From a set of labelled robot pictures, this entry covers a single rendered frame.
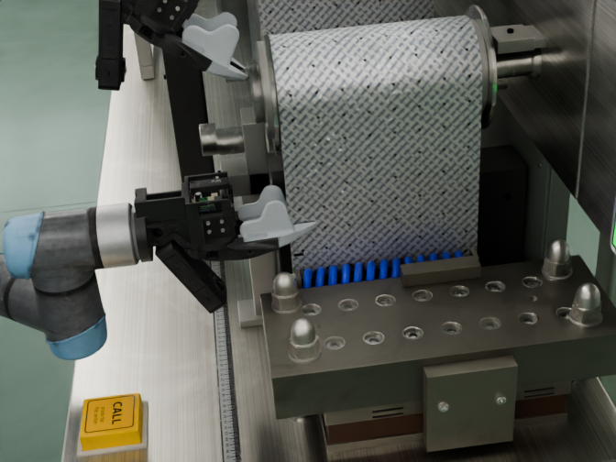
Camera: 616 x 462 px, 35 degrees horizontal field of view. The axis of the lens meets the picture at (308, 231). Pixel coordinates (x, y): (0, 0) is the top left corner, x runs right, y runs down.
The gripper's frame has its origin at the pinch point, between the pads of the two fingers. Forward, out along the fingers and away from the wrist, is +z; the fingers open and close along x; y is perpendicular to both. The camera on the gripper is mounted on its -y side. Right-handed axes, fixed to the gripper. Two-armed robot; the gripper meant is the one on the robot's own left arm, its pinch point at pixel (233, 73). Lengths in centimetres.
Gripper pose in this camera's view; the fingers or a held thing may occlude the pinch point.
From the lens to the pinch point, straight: 114.8
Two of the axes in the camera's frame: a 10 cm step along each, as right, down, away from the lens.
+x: -1.2, -5.1, 8.5
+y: 5.8, -7.3, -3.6
